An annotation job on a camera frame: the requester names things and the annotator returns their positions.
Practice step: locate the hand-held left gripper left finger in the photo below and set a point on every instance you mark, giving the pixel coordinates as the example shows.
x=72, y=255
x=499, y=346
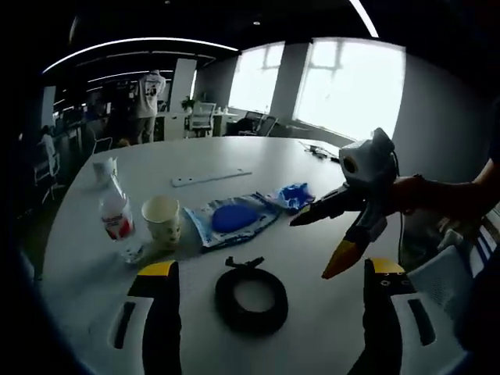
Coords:
x=164, y=320

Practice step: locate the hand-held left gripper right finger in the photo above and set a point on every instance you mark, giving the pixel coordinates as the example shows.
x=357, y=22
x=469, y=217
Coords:
x=384, y=324

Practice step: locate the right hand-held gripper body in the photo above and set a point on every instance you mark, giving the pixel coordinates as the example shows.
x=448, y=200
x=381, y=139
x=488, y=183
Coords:
x=373, y=168

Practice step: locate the blue tissue packet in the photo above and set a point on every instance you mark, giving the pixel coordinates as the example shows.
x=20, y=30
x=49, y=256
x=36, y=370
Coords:
x=291, y=197

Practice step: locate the clear packet with blue pad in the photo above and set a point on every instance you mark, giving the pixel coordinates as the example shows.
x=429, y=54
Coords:
x=234, y=220

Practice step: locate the printed white paper cup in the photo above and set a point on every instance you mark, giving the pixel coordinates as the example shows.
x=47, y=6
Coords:
x=162, y=222

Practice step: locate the clear plastic bottle red label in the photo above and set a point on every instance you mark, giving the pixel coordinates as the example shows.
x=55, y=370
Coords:
x=115, y=218

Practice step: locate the person's right hand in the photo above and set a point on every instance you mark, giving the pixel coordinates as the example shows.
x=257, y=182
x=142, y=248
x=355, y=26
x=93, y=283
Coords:
x=433, y=199

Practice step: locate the white charger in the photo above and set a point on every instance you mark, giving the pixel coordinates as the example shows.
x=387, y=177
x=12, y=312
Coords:
x=310, y=146

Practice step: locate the white perforated chair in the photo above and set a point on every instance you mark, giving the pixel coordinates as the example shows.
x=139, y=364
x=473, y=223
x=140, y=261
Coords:
x=445, y=281

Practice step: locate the large window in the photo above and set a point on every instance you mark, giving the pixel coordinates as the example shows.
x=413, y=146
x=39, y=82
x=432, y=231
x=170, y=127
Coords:
x=256, y=78
x=351, y=90

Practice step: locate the white table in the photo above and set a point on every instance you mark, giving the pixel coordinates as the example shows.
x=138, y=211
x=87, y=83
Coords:
x=234, y=156

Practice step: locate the dark office chair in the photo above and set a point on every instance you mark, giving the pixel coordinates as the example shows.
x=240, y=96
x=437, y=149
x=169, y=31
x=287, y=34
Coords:
x=258, y=124

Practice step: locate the white metal strip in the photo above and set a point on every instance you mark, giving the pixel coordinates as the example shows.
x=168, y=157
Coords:
x=211, y=179

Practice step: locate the straight ceiling light strip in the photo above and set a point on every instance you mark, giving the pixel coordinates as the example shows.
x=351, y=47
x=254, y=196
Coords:
x=365, y=17

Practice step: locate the white mesh office chair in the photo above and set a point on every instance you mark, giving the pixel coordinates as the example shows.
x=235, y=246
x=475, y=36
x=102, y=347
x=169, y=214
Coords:
x=48, y=176
x=201, y=117

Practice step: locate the small white paper cup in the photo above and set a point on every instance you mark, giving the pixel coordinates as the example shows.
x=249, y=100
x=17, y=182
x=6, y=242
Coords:
x=104, y=171

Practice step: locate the potted green plant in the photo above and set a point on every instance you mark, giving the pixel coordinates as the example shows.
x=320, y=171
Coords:
x=188, y=103

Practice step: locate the curved ceiling light strip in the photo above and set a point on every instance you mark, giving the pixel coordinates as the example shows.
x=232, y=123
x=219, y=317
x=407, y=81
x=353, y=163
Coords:
x=136, y=41

